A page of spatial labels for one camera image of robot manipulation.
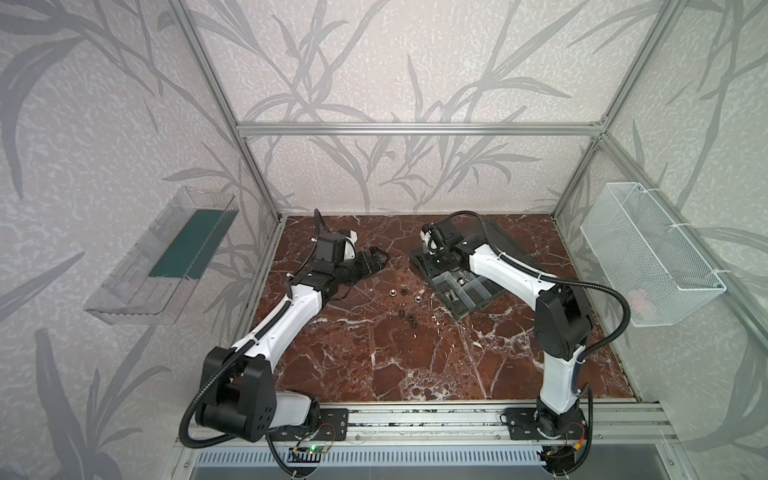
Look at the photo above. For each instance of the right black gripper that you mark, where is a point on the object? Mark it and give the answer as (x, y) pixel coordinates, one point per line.
(435, 259)

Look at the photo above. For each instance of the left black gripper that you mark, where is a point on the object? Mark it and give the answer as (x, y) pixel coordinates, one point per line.
(368, 261)

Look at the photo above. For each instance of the grey plastic organizer box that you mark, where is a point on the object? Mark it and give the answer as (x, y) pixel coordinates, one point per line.
(498, 266)

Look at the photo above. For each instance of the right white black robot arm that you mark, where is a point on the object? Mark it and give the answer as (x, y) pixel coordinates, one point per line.
(562, 313)

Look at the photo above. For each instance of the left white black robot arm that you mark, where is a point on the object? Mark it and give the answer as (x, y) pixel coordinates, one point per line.
(237, 398)

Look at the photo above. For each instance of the pile of screws and nuts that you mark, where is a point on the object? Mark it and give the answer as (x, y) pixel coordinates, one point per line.
(404, 306)

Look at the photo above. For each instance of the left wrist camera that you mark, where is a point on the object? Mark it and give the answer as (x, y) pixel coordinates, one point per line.
(350, 238)

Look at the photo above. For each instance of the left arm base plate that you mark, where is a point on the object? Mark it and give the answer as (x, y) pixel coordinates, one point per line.
(327, 424)

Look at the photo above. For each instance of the aluminium frame crossbar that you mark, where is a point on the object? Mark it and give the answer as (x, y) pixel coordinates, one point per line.
(253, 129)

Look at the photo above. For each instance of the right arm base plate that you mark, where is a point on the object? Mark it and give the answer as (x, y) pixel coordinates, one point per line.
(531, 424)

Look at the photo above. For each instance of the white wire mesh basket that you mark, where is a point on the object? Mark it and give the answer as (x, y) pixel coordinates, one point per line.
(647, 257)

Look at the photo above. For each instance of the clear plastic wall tray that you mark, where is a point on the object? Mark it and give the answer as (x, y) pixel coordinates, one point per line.
(154, 281)

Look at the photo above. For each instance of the aluminium front rail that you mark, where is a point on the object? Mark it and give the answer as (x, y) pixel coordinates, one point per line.
(615, 421)

